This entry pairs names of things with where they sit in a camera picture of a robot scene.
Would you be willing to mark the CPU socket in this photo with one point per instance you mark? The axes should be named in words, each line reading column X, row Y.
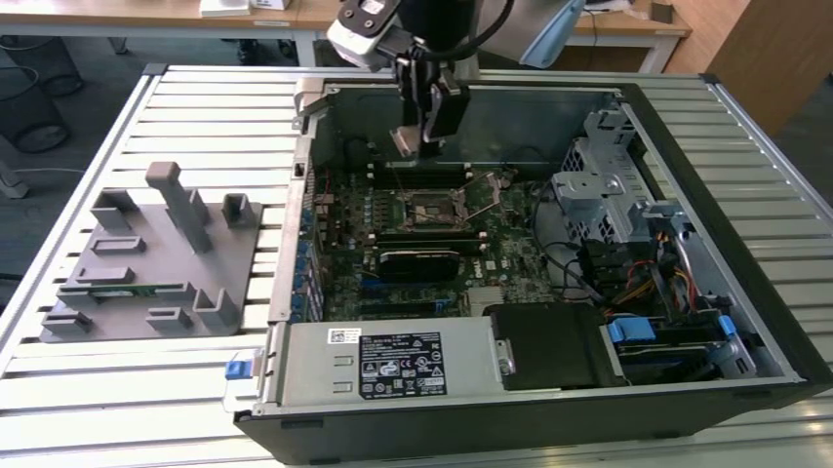
column 433, row 212

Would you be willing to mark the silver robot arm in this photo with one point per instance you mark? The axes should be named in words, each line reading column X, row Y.
column 553, row 34

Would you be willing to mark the black expansion slot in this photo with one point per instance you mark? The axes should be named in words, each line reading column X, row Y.
column 397, row 308

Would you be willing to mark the wooden desk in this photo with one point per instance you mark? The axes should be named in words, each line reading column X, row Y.
column 625, row 29
column 98, row 19

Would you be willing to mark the blue disk carrier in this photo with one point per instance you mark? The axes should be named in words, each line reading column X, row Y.
column 631, row 331

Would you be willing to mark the blue plastic clip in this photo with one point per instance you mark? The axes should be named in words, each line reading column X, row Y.
column 725, row 325

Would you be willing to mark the black waste bin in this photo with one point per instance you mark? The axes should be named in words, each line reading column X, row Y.
column 59, row 58
column 30, row 112

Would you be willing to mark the large white box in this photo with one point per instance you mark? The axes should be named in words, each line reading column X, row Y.
column 225, row 9

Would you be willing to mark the metal locking lever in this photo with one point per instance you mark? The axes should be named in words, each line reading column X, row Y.
column 398, row 178

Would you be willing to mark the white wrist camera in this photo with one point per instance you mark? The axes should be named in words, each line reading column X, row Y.
column 354, row 41

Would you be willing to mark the black RAM slot bank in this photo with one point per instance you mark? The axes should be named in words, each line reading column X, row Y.
column 424, row 243
column 424, row 176

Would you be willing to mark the silver drive cage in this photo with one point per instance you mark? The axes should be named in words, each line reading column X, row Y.
column 580, row 187

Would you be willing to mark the silver power supply unit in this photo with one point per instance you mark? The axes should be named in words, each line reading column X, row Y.
column 306, row 361

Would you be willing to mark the black plastic fan shroud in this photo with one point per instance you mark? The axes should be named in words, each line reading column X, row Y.
column 553, row 346

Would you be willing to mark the black graphics card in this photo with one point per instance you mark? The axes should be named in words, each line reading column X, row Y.
column 417, row 267

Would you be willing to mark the silver chipset heatsink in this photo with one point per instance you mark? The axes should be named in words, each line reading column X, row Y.
column 486, row 298

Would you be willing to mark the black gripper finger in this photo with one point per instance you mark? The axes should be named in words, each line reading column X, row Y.
column 449, row 112
column 409, row 92

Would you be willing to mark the small white box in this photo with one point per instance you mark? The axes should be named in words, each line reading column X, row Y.
column 269, row 4

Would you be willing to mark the black PC case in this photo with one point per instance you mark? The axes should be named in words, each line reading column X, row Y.
column 456, row 429

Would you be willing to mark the silver CPU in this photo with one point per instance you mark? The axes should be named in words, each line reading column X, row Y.
column 404, row 141

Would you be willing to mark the green motherboard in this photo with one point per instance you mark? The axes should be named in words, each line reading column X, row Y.
column 521, row 229

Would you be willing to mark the wooden cabinet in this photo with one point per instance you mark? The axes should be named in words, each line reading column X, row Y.
column 768, row 58

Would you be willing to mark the blue case latch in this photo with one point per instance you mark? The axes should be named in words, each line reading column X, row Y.
column 238, row 370

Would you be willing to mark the grey parts rack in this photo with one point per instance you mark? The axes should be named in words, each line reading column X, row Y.
column 215, row 263

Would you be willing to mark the silver disk bay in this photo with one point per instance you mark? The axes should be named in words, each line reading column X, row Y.
column 739, row 361

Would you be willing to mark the small dark box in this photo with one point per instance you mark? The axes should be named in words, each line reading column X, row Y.
column 663, row 12

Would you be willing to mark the green RAM stick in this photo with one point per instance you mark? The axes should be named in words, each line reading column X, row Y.
column 123, row 291

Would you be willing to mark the silver case bracket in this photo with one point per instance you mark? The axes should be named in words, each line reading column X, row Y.
column 306, row 95

